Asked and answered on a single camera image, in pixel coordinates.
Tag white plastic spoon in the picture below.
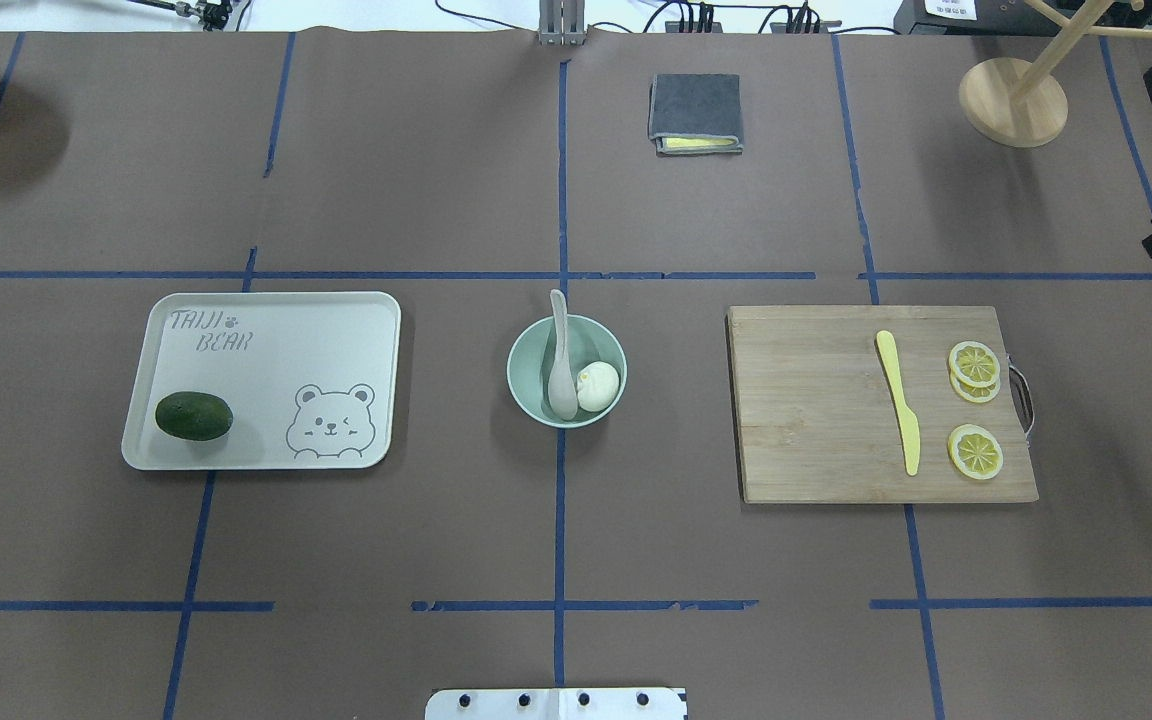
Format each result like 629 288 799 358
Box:
547 290 579 420

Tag light green bowl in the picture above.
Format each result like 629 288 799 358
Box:
506 314 628 429

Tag wooden mug tree stand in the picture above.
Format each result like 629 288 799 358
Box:
957 1 1152 149

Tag upper lemon slice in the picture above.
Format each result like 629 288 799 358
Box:
947 340 1002 388

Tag hidden lemon slice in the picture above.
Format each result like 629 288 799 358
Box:
950 377 1001 404

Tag yellow plastic knife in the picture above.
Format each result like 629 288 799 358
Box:
876 329 922 477

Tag wooden cutting board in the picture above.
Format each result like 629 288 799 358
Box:
727 305 1039 503

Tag grey folded cloth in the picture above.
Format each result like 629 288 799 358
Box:
646 74 744 156

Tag cream bear-print tray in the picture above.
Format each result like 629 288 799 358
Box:
122 291 402 471

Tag green avocado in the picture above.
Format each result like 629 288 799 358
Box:
154 391 234 442

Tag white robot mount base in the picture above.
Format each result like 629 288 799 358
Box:
424 687 689 719

